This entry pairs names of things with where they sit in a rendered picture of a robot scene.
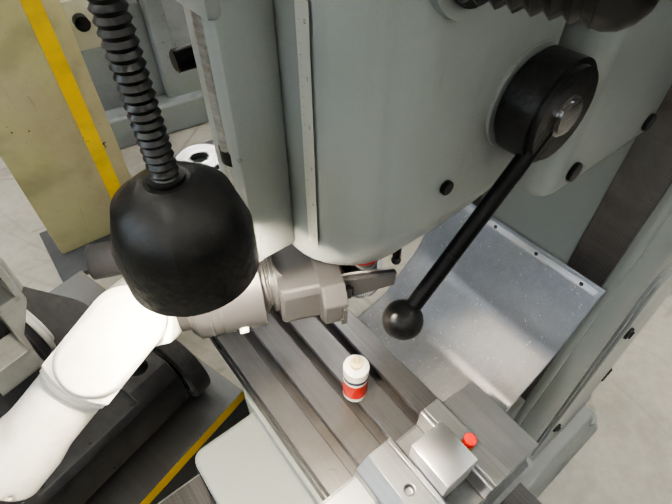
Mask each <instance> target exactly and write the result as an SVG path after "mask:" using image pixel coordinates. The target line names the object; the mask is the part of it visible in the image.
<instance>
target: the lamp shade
mask: <svg viewBox="0 0 672 504"><path fill-rule="evenodd" d="M176 164H177V165H178V167H179V170H178V173H179V175H178V177H177V178H176V179H175V180H174V181H172V182H170V183H166V184H157V183H155V182H153V181H152V179H151V177H149V175H148V171H149V170H147V169H144V170H142V171H141V172H139V173H138V174H136V175H135V176H133V177H132V178H130V179H129V180H127V181H126V182H125V183H124V184H123V185H122V186H121V187H120V188H119V189H118V190H117V191H116V193H115V194H114V196H113V198H112V200H111V203H110V242H111V253H112V256H113V259H114V261H115V263H116V265H117V267H118V269H119V270H120V272H121V274H122V276H123V278H124V280H125V282H126V284H127V286H128V288H129V290H130V292H131V293H132V295H133V297H134V298H135V300H136V301H137V302H138V303H139V304H140V305H142V306H143V307H144V308H146V309H148V310H149V311H152V312H154V313H156V314H160V315H164V316H170V317H190V316H197V315H202V314H205V313H209V312H212V311H214V310H217V309H219V308H221V307H223V306H225V305H227V304H229V303H230V302H232V301H233V300H235V299H236V298H237V297H239V296H240V295H241V294H242V293H243V292H244V291H245V290H246V289H247V288H248V286H249V285H250V284H251V282H252V281H253V279H254V277H255V275H256V273H257V270H258V266H259V253H258V247H257V242H256V236H255V231H254V225H253V220H252V215H251V213H250V211H249V209H248V207H247V206H246V204H245V203H244V201H243V200H242V198H241V197H240V195H239V194H238V192H237V191H236V189H235V188H234V186H233V185H232V183H231V182H230V180H229V179H228V177H227V176H226V175H225V174H224V173H223V172H221V171H220V170H218V169H217V168H215V167H212V166H210V165H206V164H202V163H196V162H186V161H176Z"/></svg>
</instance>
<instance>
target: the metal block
mask: <svg viewBox="0 0 672 504"><path fill-rule="evenodd" d="M408 457H409V458H410V460H411V461H412V462H413V463H414V464H415V466H416V467H417V468H418V469H419V470H420V472H421V473H422V474H423V475H424V476H425V477H426V479H427V480H428V481H429V482H430V483H431V485H432V486H433V487H434V488H435V489H436V491H437V492H438V493H439V494H440V495H441V496H442V498H443V499H444V498H445V497H446V496H448V495H449V494H450V493H451V492H452V491H453V490H454V489H455V488H456V487H457V486H458V485H459V484H460V483H461V482H462V481H463V480H464V479H465V478H466V477H467V476H468V475H469V473H470V472H471V470H472V468H473V467H474V465H475V464H476V462H477V460H478V459H477V458H476V457H475V456H474V455H473V454H472V453H471V452H470V451H469V450H468V449H467V447H466V446H465V445H464V444H463V443H462V442H461V441H460V440H459V439H458V438H457V437H456V436H455V435H454V434H453V433H452V431H451V430H450V429H449V428H448V427H447V426H446V425H445V424H444V423H443V422H442V421H440V422H439V423H438V424H436V425H435V426H434V427H433V428H432V429H430V430H429V431H428V432H427V433H426V434H425V435H423V436H422V437H421V438H420V439H419V440H418V441H416V442H415V443H414V444H413V445H412V446H411V449H410V452H409V456H408Z"/></svg>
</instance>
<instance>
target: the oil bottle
mask: <svg viewBox="0 0 672 504"><path fill-rule="evenodd" d="M368 377H369V362H368V360H367V359H366V358H365V357H363V356H361V355H351V356H349V357H347V358H346V359H345V361H344V363H343V395H344V397H345V398H346V399H347V400H349V401H351V402H359V401H361V400H363V399H364V398H365V396H366V394H367V387H368Z"/></svg>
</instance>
